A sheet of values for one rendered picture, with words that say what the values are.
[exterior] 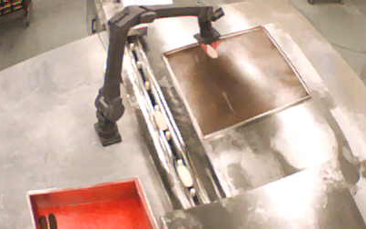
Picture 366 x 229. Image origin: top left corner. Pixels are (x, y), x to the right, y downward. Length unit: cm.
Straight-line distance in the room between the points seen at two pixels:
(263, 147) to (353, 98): 71
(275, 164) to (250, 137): 17
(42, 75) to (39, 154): 51
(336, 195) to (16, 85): 166
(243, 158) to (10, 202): 96
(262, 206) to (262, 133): 73
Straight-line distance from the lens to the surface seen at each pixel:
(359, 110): 233
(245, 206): 124
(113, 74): 184
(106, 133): 199
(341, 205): 129
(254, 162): 185
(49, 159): 199
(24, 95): 231
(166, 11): 188
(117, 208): 181
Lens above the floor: 231
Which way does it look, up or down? 45 degrees down
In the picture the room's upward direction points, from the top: 2 degrees clockwise
